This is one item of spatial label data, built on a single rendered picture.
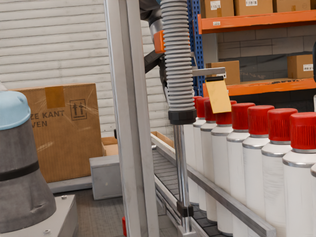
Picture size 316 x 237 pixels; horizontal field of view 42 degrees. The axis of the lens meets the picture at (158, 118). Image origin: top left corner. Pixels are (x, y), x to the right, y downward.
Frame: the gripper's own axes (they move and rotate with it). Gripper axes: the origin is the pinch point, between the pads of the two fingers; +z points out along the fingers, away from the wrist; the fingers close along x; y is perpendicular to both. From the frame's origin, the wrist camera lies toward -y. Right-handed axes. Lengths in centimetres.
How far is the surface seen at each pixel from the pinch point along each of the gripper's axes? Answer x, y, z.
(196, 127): -23.4, -3.0, 13.6
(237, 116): -39.4, -2.3, 18.8
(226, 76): 276, 138, -151
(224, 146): -32.6, -2.5, 20.6
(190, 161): -15.8, -3.4, 17.5
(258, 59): 326, 209, -197
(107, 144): 82, -11, -23
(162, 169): 15.2, -2.4, 9.8
